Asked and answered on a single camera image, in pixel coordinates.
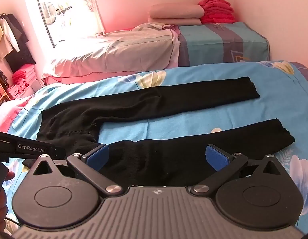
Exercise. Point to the window with floral curtain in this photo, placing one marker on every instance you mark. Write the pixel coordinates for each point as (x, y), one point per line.
(68, 19)

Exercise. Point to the red folded blanket stack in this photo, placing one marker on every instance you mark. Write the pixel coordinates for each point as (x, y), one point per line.
(217, 11)

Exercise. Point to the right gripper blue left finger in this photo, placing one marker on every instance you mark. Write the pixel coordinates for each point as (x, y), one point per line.
(87, 167)

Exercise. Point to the person's left hand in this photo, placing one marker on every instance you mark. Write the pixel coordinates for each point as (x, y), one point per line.
(3, 209)

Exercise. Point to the hanging clothes on rack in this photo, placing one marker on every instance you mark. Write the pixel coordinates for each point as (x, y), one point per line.
(13, 43)

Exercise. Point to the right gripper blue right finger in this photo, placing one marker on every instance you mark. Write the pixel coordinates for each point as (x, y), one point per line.
(226, 166)

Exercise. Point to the pink red folded clothes pile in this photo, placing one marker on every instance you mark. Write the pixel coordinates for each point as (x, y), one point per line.
(22, 80)

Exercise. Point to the blue floral bed sheet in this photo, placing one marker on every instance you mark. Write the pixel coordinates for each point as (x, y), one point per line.
(283, 89)

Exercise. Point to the black knit pants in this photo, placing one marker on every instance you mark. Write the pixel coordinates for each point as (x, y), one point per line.
(75, 127)

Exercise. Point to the beige quilt on far bed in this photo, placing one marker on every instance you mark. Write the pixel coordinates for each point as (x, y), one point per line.
(147, 47)

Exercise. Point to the striped teal far bed sheet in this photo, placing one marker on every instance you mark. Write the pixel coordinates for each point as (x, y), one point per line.
(221, 43)

